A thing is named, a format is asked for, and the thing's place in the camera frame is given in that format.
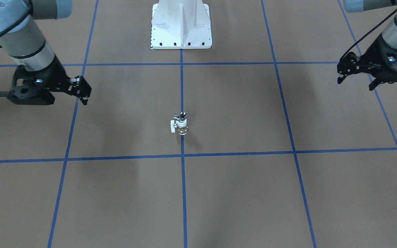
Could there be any grey metal pipe fitting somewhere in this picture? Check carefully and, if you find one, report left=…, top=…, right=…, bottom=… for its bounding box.
left=173, top=112, right=187, bottom=123

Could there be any white brass PPR valve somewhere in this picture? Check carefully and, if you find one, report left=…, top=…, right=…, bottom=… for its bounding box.
left=170, top=119, right=189, bottom=135

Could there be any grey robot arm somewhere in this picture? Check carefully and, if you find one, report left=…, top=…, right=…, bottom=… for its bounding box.
left=337, top=0, right=397, bottom=91
left=0, top=0, right=92, bottom=105

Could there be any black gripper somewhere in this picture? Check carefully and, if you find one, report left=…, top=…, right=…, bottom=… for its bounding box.
left=337, top=34, right=397, bottom=91
left=30, top=56, right=92, bottom=105

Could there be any white camera stand base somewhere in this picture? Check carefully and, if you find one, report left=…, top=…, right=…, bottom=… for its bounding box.
left=150, top=0, right=213, bottom=49

